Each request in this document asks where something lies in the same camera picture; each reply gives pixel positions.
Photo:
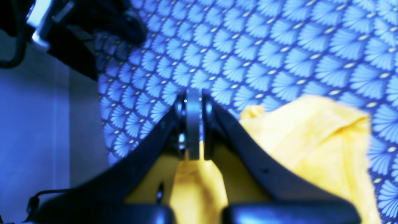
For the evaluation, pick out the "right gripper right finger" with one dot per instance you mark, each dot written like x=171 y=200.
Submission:
x=259 y=189

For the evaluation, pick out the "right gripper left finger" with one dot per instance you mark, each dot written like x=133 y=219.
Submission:
x=137 y=189

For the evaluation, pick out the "yellow T-shirt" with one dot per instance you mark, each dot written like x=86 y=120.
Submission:
x=318 y=139

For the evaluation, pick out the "blue fan-patterned table cloth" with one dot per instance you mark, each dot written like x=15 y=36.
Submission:
x=257 y=51

